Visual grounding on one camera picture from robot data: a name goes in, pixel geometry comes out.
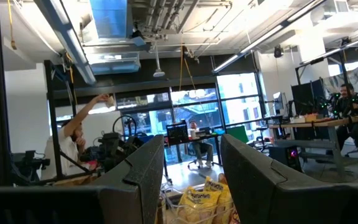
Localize black office chair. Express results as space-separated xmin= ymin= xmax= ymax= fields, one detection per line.
xmin=186 ymin=142 xmax=214 ymax=170
xmin=254 ymin=125 xmax=272 ymax=154

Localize black computer tower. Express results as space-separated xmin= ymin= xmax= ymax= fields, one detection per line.
xmin=268 ymin=145 xmax=303 ymax=172

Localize yellow hanging cord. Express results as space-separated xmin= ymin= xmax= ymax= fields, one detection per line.
xmin=6 ymin=0 xmax=17 ymax=50

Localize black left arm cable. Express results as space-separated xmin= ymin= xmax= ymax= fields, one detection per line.
xmin=112 ymin=114 xmax=137 ymax=136

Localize black desk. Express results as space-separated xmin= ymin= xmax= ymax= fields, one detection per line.
xmin=165 ymin=133 xmax=224 ymax=167

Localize yellow hanging rope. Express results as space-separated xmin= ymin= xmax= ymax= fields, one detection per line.
xmin=177 ymin=45 xmax=199 ymax=105

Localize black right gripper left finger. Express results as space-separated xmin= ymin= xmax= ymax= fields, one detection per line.
xmin=98 ymin=134 xmax=165 ymax=224

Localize black partition panel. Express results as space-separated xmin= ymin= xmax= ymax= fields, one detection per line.
xmin=291 ymin=79 xmax=328 ymax=116

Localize black background robot arms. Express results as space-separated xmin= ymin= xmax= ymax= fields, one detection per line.
xmin=318 ymin=88 xmax=358 ymax=119

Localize green board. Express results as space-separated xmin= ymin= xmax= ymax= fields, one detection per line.
xmin=226 ymin=124 xmax=250 ymax=144

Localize black computer monitor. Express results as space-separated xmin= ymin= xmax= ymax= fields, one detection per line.
xmin=165 ymin=122 xmax=190 ymax=146

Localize person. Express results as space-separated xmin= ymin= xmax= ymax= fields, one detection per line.
xmin=334 ymin=83 xmax=358 ymax=158
xmin=40 ymin=93 xmax=111 ymax=181
xmin=188 ymin=120 xmax=214 ymax=168

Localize large glass window wall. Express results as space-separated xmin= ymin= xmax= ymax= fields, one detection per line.
xmin=115 ymin=72 xmax=262 ymax=164

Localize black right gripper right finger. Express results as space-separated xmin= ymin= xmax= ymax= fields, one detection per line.
xmin=221 ymin=134 xmax=287 ymax=224

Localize black background device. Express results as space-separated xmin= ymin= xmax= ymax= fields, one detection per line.
xmin=0 ymin=150 xmax=51 ymax=187

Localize clear plastic bin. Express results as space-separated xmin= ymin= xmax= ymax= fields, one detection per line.
xmin=162 ymin=186 xmax=239 ymax=224

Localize person's hand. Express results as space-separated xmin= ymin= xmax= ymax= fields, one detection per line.
xmin=95 ymin=93 xmax=111 ymax=104

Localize long ceiling light strip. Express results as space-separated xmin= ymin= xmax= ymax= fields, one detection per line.
xmin=212 ymin=0 xmax=328 ymax=74
xmin=300 ymin=30 xmax=358 ymax=67

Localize white hanging lamp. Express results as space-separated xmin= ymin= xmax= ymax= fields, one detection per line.
xmin=152 ymin=43 xmax=167 ymax=78

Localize white computer monitor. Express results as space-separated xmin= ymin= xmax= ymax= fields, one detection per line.
xmin=273 ymin=91 xmax=286 ymax=113

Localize wooden workbench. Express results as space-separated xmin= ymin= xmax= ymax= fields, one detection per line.
xmin=268 ymin=114 xmax=358 ymax=180

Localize silver ceiling ventilation duct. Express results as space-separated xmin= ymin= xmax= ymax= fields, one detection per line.
xmin=85 ymin=0 xmax=142 ymax=75

